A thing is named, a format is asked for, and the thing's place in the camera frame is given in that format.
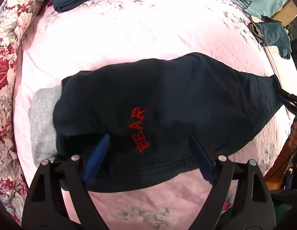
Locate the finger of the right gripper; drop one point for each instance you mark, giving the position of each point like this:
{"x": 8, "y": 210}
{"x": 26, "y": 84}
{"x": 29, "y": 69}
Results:
{"x": 287, "y": 99}

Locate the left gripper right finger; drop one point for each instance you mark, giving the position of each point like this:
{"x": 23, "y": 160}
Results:
{"x": 239, "y": 197}

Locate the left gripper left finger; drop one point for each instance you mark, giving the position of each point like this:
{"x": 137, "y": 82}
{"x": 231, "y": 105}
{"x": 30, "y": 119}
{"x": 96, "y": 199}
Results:
{"x": 58, "y": 197}

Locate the black pants with grey cuffs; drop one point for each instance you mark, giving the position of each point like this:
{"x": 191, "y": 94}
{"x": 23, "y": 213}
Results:
{"x": 130, "y": 123}

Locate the dark teal garment pile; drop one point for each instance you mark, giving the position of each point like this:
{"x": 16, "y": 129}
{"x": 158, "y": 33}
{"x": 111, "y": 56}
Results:
{"x": 271, "y": 32}

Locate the pink floral bed sheet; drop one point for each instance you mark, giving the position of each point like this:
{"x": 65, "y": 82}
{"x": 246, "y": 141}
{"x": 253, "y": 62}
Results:
{"x": 102, "y": 32}

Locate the red rose floral quilt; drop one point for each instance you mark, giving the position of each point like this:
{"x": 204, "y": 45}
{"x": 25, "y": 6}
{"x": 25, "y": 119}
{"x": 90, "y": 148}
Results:
{"x": 16, "y": 16}

